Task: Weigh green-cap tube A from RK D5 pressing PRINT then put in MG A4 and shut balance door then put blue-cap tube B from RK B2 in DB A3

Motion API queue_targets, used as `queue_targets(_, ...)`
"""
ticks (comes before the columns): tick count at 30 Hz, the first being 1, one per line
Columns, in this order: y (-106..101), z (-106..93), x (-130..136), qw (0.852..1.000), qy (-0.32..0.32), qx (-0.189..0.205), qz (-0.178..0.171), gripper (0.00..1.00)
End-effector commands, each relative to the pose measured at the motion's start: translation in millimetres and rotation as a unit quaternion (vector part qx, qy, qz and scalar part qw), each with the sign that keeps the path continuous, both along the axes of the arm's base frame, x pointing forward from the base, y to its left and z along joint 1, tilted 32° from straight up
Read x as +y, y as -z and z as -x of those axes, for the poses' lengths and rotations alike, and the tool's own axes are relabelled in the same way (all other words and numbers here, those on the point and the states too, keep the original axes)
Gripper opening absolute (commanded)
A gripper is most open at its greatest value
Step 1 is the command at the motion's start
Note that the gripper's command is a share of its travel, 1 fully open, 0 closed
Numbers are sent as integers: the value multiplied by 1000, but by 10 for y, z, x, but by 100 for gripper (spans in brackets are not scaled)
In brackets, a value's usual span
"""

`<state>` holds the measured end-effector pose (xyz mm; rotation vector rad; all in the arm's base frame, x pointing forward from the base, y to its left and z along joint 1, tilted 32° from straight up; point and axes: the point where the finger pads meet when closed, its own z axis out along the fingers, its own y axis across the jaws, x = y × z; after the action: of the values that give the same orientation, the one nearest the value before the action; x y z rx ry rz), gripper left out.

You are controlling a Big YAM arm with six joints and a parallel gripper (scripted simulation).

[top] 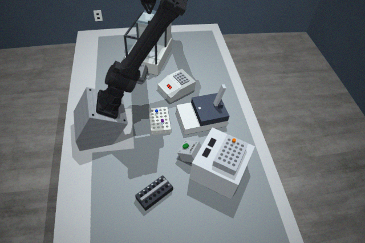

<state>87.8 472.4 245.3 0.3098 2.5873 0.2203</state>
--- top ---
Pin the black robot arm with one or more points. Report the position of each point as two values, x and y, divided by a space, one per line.
125 75

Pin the grey bench mat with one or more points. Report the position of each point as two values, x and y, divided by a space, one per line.
191 213

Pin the white block with round holes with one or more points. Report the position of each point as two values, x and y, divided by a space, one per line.
176 85

